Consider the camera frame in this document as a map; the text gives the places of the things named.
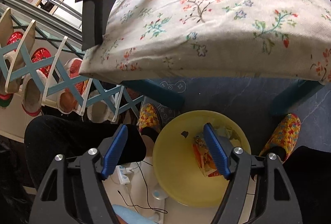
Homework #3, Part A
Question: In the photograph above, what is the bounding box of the white power strip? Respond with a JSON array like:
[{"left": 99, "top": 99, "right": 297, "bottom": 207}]
[{"left": 116, "top": 165, "right": 132, "bottom": 185}]

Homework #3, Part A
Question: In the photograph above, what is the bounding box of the white red plastic bag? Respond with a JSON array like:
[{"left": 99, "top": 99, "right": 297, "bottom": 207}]
[{"left": 192, "top": 133, "right": 221, "bottom": 177}]

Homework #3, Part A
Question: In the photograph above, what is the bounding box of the floral tablecloth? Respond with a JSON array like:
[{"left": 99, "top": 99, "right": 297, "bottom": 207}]
[{"left": 80, "top": 0, "right": 330, "bottom": 84}]

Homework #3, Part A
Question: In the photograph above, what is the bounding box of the left yellow floral slipper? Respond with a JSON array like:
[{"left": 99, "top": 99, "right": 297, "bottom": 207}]
[{"left": 138, "top": 104, "right": 161, "bottom": 134}]

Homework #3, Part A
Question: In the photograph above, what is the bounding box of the right yellow floral slipper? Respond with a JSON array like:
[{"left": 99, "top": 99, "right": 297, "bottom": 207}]
[{"left": 259, "top": 113, "right": 301, "bottom": 162}]

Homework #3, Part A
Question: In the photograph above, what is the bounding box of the yellow floral slipper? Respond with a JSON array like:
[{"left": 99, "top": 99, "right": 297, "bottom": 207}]
[
  {"left": 138, "top": 104, "right": 161, "bottom": 134},
  {"left": 259, "top": 113, "right": 301, "bottom": 162}
]

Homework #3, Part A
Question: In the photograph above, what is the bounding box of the white blue shoe rack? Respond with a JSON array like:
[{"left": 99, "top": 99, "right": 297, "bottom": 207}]
[{"left": 1, "top": 8, "right": 144, "bottom": 123}]

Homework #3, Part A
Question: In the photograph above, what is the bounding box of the yellow trash basin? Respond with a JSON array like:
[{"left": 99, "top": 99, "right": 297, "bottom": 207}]
[{"left": 152, "top": 110, "right": 252, "bottom": 208}]

